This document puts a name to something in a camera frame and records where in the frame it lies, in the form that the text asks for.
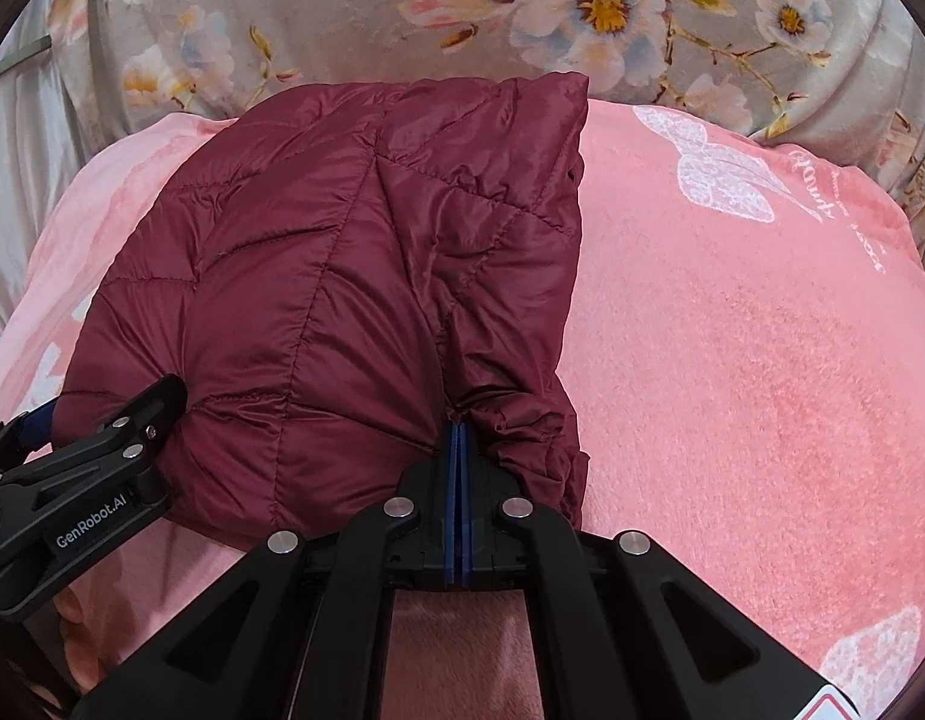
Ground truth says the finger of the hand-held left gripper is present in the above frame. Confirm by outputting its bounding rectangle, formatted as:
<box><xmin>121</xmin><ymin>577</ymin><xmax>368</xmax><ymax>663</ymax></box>
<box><xmin>0</xmin><ymin>400</ymin><xmax>62</xmax><ymax>475</ymax></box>
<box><xmin>78</xmin><ymin>375</ymin><xmax>188</xmax><ymax>460</ymax></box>

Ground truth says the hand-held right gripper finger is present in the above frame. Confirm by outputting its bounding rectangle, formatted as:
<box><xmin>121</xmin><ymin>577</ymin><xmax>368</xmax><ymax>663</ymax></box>
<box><xmin>72</xmin><ymin>424</ymin><xmax>459</xmax><ymax>720</ymax></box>
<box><xmin>459</xmin><ymin>424</ymin><xmax>863</xmax><ymax>720</ymax></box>

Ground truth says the grey thin rod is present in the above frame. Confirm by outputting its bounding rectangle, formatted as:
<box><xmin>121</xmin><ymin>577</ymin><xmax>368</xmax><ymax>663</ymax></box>
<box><xmin>0</xmin><ymin>41</ymin><xmax>56</xmax><ymax>85</ymax></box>

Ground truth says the pink fleece blanket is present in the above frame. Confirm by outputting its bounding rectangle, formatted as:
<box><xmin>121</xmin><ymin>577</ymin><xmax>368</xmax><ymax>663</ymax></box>
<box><xmin>0</xmin><ymin>97</ymin><xmax>925</xmax><ymax>720</ymax></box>

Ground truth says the grey floral blanket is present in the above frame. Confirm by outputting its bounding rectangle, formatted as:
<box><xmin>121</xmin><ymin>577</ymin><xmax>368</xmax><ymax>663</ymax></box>
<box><xmin>49</xmin><ymin>0</ymin><xmax>925</xmax><ymax>256</ymax></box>

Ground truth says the silver satin sheet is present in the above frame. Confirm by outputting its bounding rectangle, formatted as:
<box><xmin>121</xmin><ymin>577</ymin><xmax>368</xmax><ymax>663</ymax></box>
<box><xmin>0</xmin><ymin>37</ymin><xmax>103</xmax><ymax>346</ymax></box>

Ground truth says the maroon quilted puffer jacket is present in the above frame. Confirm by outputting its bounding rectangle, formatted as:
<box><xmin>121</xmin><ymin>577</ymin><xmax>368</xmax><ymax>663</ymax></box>
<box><xmin>61</xmin><ymin>71</ymin><xmax>592</xmax><ymax>542</ymax></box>

